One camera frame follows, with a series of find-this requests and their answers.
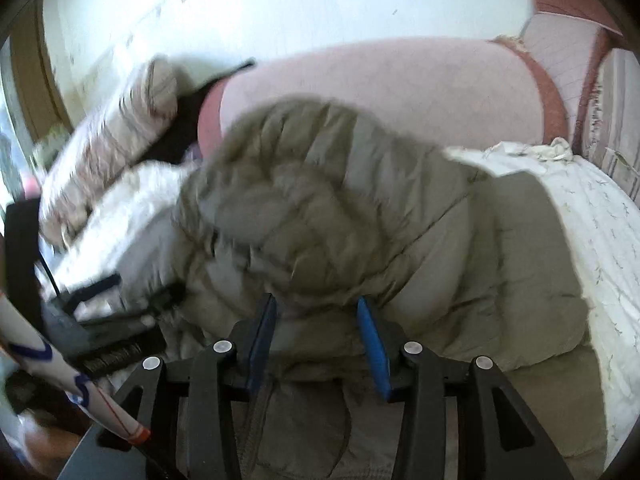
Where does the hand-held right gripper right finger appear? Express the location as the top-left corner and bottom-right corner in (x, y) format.
(356, 296), (575, 480)

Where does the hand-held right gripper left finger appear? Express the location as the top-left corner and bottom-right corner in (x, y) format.
(57, 294), (278, 480)

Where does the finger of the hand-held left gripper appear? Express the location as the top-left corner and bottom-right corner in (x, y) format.
(141, 284), (188, 318)
(63, 273), (123, 312)

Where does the olive quilted hooded jacket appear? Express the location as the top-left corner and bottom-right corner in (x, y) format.
(170, 95), (593, 480)

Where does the black flat object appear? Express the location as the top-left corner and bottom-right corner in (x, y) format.
(4, 199), (46, 321)

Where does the white printed tube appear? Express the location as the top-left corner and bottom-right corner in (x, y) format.
(0, 290), (152, 443)

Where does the striped floral pillow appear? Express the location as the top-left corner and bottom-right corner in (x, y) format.
(37, 55), (180, 251)

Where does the black cloth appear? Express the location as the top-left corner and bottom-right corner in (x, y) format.
(150, 60), (258, 166)

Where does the wooden door with glass pane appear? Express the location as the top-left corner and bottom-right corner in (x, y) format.
(0, 0), (71, 201)

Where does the white patterned bed sheet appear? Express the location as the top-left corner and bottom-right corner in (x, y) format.
(50, 145), (640, 480)

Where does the crumpled cream cloth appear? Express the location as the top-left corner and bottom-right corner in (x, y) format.
(487, 137), (573, 163)

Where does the pink bolster cushion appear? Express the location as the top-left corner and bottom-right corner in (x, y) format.
(197, 37), (568, 161)

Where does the large striped floral cushion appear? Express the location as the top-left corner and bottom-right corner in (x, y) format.
(575, 47), (640, 206)

